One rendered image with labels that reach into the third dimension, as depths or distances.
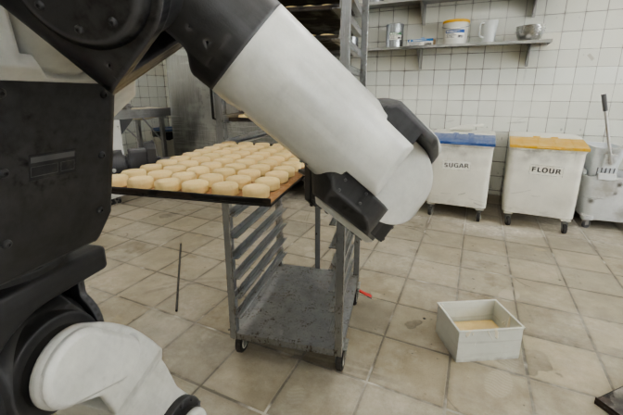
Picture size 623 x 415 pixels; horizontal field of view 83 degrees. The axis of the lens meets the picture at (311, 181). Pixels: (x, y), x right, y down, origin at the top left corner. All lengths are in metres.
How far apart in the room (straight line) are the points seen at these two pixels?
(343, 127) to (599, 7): 3.89
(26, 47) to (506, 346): 1.86
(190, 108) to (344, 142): 3.94
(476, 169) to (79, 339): 3.18
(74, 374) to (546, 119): 3.91
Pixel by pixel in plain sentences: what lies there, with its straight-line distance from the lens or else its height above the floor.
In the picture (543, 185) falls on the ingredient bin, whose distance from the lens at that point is 3.45.
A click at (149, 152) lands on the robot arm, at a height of 0.99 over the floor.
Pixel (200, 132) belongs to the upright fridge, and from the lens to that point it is 4.15.
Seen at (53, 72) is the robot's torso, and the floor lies 1.16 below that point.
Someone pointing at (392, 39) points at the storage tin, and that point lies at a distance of 3.85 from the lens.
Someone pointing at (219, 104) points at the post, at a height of 1.10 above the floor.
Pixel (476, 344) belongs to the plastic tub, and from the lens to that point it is 1.82.
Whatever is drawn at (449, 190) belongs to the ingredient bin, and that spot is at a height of 0.27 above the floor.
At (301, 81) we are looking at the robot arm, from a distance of 0.28.
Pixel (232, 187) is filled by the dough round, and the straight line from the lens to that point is 0.67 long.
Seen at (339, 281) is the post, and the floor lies 0.46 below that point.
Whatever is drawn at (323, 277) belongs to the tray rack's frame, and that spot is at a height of 0.15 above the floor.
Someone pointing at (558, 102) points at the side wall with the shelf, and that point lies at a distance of 4.03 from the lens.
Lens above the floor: 1.15
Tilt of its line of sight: 15 degrees down
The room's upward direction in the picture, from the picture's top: straight up
